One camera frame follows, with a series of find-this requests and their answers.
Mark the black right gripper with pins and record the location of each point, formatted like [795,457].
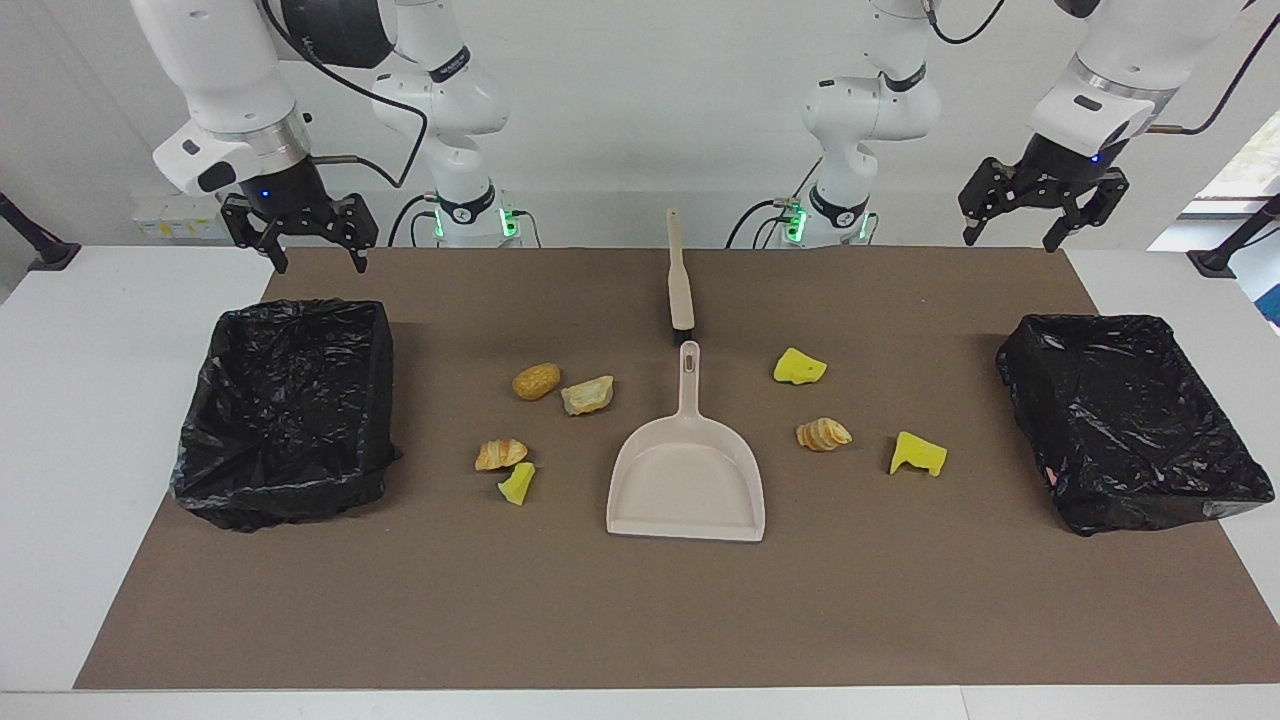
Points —
[285,195]

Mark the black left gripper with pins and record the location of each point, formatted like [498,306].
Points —
[1058,172]

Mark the brown oval bread roll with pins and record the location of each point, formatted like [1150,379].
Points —
[536,381]

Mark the notched yellow sponge piece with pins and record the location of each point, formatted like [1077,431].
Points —
[918,455]

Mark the golden croissant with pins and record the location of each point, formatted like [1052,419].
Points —
[500,455]

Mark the striped shell-shaped pastry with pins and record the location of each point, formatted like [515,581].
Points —
[823,434]

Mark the pale torn bread chunk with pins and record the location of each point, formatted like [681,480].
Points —
[586,397]

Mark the small yellow green sponge piece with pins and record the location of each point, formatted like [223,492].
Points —
[517,486]

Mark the beige hand brush black bristles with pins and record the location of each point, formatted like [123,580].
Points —
[680,290]

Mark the beige plastic dustpan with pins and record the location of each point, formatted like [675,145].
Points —
[690,480]

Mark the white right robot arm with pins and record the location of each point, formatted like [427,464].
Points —
[220,60]

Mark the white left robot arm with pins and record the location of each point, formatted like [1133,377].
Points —
[870,110]

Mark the bin lined with black bag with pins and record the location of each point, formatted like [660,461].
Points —
[280,420]
[1130,420]

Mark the black clamp stand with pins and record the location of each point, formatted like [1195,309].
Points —
[1215,262]
[45,252]

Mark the brown table mat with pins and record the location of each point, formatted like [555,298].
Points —
[640,620]

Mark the white wall power box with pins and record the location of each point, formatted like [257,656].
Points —
[170,222]

